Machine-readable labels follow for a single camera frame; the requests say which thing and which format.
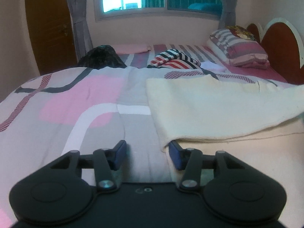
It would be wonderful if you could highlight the striped pink grey pillow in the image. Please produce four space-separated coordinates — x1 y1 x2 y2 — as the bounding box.
207 28 270 70

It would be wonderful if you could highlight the brown wooden door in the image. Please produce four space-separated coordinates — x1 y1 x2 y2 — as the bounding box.
25 0 77 75

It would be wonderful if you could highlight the grey left curtain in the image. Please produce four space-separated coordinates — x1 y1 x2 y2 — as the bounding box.
66 0 93 60

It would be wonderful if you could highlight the red black striped garment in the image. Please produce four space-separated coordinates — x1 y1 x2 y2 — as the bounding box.
147 49 201 70

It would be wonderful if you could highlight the cream knit sweater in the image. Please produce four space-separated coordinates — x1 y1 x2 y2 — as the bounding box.
146 75 303 227

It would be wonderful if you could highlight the grey right curtain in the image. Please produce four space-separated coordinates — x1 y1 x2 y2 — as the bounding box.
218 0 238 29

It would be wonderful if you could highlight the patterned grey pink bedspread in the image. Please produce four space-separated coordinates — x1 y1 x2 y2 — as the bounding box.
1 67 303 227

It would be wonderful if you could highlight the red white headboard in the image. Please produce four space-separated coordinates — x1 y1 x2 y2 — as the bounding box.
247 17 303 84

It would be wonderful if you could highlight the colourful cartoon cushion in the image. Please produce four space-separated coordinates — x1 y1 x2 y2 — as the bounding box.
226 26 256 41

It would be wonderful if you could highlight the black crumpled garment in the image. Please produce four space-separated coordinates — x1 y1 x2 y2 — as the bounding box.
77 45 127 70

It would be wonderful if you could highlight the striped pink bed sheet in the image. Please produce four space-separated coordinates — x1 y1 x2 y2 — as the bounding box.
112 44 287 83

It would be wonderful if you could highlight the grey curtain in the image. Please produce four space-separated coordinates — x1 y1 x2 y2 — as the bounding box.
66 0 93 60
218 0 238 29

